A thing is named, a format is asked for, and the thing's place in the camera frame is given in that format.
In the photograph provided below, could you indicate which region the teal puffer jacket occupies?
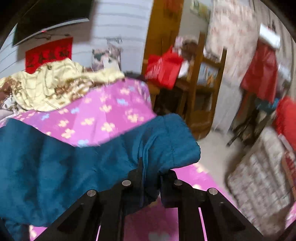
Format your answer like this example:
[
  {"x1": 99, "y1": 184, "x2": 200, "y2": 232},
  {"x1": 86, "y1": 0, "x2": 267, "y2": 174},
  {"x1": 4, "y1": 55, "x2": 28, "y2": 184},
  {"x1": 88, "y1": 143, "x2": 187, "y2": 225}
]
[{"x1": 1, "y1": 114, "x2": 201, "y2": 240}]

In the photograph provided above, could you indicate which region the patterned blanket bundle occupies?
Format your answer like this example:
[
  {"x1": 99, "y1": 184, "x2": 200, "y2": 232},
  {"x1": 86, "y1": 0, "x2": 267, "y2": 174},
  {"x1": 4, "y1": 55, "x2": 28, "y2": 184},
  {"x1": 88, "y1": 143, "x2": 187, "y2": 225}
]
[{"x1": 226, "y1": 126, "x2": 293, "y2": 237}]

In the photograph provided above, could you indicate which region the pink floral bed sheet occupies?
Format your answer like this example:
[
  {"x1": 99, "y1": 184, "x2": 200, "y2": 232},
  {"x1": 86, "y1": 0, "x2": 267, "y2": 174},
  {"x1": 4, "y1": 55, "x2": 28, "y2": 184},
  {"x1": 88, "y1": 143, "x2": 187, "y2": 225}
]
[{"x1": 1, "y1": 79, "x2": 221, "y2": 240}]

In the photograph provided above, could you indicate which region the wooden shelf rack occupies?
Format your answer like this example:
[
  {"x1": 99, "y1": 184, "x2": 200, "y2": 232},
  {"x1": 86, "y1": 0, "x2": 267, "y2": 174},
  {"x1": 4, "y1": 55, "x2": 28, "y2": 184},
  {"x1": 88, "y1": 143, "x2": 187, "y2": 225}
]
[{"x1": 143, "y1": 33, "x2": 227, "y2": 140}]

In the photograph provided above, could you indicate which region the yellow brown floral quilt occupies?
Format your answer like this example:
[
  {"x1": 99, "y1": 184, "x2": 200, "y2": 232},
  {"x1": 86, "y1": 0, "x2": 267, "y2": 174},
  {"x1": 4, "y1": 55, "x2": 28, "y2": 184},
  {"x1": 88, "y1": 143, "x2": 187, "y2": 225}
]
[{"x1": 1, "y1": 58, "x2": 125, "y2": 113}]

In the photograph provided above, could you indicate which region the red hanging garment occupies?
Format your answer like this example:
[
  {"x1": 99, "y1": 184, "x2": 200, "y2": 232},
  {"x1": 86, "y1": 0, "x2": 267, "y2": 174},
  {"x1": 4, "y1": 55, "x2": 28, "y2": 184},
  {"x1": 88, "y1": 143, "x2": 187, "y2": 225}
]
[{"x1": 240, "y1": 40, "x2": 278, "y2": 103}]

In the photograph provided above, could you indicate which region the red shopping bag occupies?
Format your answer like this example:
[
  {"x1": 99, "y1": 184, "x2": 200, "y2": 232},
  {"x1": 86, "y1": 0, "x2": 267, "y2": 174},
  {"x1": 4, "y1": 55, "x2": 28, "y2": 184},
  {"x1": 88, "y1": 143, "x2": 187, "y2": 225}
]
[{"x1": 144, "y1": 46, "x2": 183, "y2": 90}]

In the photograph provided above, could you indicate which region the red calligraphy banner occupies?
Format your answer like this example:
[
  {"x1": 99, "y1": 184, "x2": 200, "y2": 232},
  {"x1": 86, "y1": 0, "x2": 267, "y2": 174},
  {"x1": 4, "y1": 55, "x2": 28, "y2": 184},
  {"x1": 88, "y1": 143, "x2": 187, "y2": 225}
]
[{"x1": 25, "y1": 37, "x2": 73, "y2": 74}]

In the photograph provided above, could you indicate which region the floral pink curtain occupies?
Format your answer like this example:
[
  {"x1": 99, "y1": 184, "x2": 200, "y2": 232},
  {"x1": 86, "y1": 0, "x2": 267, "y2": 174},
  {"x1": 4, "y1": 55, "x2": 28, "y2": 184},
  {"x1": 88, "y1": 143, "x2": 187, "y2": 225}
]
[{"x1": 206, "y1": 0, "x2": 262, "y2": 79}]

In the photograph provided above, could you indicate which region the wall picture poster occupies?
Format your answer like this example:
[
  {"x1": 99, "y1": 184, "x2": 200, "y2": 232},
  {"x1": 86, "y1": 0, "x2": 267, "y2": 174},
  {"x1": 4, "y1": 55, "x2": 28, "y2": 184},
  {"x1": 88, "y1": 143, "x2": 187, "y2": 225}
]
[{"x1": 91, "y1": 45, "x2": 121, "y2": 71}]

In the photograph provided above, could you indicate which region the black wall television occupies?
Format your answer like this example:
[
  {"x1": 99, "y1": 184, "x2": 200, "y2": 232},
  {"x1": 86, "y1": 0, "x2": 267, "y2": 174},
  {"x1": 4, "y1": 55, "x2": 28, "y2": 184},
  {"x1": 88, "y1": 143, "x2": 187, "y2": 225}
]
[{"x1": 13, "y1": 0, "x2": 94, "y2": 46}]

